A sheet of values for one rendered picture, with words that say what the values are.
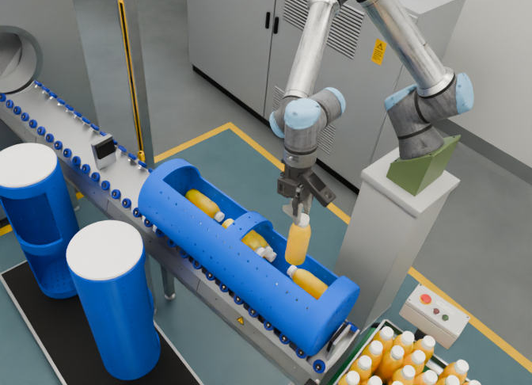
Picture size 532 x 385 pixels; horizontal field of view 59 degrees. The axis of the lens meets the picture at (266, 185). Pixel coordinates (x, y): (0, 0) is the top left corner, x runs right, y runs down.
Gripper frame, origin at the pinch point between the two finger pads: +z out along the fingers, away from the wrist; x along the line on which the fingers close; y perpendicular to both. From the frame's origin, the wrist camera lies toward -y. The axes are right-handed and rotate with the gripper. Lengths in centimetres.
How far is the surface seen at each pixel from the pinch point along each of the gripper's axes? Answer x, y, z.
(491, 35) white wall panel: -288, 17, 25
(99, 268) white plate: 33, 65, 34
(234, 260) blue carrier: 7.9, 21.2, 23.9
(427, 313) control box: -24, -38, 40
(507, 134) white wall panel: -285, -16, 97
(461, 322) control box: -28, -49, 41
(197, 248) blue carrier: 9.3, 37.7, 26.6
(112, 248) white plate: 24, 68, 32
